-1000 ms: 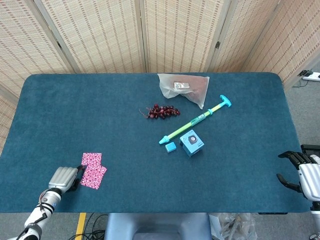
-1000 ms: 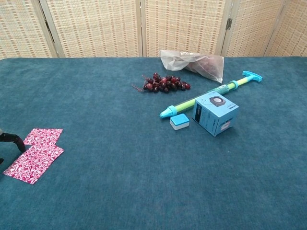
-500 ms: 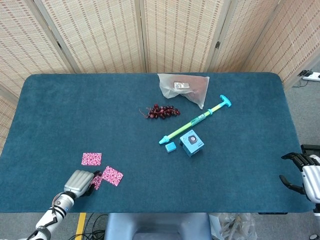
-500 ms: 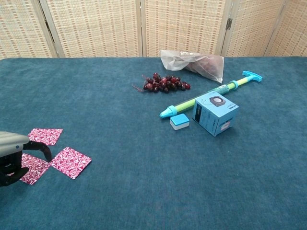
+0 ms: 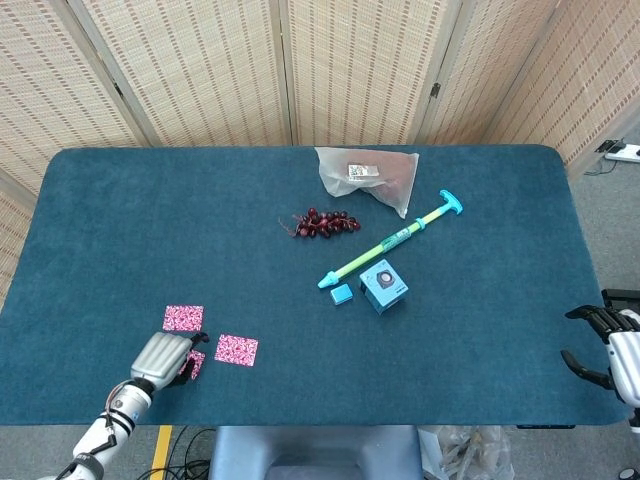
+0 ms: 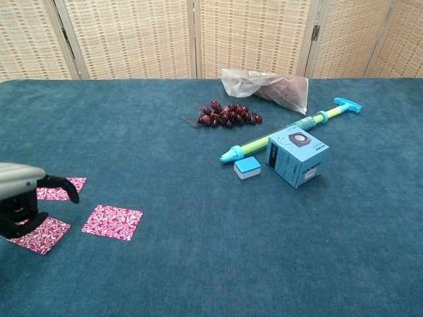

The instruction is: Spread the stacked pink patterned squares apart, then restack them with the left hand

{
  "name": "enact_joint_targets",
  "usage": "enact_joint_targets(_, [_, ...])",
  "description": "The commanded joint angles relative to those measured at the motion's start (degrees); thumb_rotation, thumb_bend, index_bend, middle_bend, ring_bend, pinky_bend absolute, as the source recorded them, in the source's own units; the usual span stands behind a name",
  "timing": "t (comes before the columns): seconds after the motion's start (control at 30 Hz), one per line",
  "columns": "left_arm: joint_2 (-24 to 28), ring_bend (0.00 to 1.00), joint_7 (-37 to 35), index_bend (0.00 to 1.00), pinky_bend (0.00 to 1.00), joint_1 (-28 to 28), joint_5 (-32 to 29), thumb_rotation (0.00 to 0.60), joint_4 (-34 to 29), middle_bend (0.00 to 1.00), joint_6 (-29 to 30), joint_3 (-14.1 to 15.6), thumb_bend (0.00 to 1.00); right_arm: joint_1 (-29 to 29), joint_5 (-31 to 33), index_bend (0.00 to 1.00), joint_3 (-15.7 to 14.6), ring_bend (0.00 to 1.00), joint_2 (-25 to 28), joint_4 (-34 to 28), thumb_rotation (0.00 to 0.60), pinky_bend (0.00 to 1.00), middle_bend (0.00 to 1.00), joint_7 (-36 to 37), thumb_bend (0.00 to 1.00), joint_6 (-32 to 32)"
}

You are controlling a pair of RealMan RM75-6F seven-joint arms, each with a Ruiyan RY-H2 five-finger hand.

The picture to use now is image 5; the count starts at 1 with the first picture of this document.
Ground black box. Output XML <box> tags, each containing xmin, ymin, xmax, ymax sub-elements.
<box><xmin>601</xmin><ymin>288</ymin><xmax>640</xmax><ymax>311</ymax></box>

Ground black floor cables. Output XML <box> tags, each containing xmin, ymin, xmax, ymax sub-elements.
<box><xmin>137</xmin><ymin>424</ymin><xmax>216</xmax><ymax>480</ymax></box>

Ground woven folding screen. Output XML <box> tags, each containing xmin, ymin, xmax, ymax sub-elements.
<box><xmin>0</xmin><ymin>0</ymin><xmax>640</xmax><ymax>311</ymax></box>

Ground green blue toy water pump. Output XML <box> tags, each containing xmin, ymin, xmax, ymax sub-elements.
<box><xmin>316</xmin><ymin>189</ymin><xmax>464</xmax><ymax>290</ymax></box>

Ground translucent plastic bag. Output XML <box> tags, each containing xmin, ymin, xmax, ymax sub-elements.
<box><xmin>313</xmin><ymin>146</ymin><xmax>421</xmax><ymax>220</ymax></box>

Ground crumpled clear plastic wrap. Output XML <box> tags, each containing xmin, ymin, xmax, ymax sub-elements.
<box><xmin>418</xmin><ymin>424</ymin><xmax>515</xmax><ymax>480</ymax></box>

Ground teal table cloth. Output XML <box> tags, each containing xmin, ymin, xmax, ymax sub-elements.
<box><xmin>0</xmin><ymin>143</ymin><xmax>632</xmax><ymax>427</ymax></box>

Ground white power strip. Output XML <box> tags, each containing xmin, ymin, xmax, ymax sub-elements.
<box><xmin>594</xmin><ymin>139</ymin><xmax>640</xmax><ymax>164</ymax></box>

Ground light blue speaker box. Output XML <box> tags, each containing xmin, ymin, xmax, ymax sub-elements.
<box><xmin>358</xmin><ymin>259</ymin><xmax>409</xmax><ymax>316</ymax></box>

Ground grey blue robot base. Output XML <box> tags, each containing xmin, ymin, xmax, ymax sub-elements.
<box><xmin>207</xmin><ymin>424</ymin><xmax>424</xmax><ymax>480</ymax></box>

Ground dark red grape bunch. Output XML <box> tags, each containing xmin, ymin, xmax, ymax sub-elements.
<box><xmin>278</xmin><ymin>207</ymin><xmax>362</xmax><ymax>240</ymax></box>

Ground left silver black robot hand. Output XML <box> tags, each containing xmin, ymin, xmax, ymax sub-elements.
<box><xmin>129</xmin><ymin>331</ymin><xmax>210</xmax><ymax>391</ymax></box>

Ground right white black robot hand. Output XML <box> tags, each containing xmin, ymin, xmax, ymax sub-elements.
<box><xmin>559</xmin><ymin>304</ymin><xmax>640</xmax><ymax>406</ymax></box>

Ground pink-patterned card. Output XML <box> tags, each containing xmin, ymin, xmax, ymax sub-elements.
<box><xmin>178</xmin><ymin>349</ymin><xmax>207</xmax><ymax>381</ymax></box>
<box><xmin>162</xmin><ymin>304</ymin><xmax>205</xmax><ymax>333</ymax></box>
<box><xmin>214</xmin><ymin>334</ymin><xmax>260</xmax><ymax>368</ymax></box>

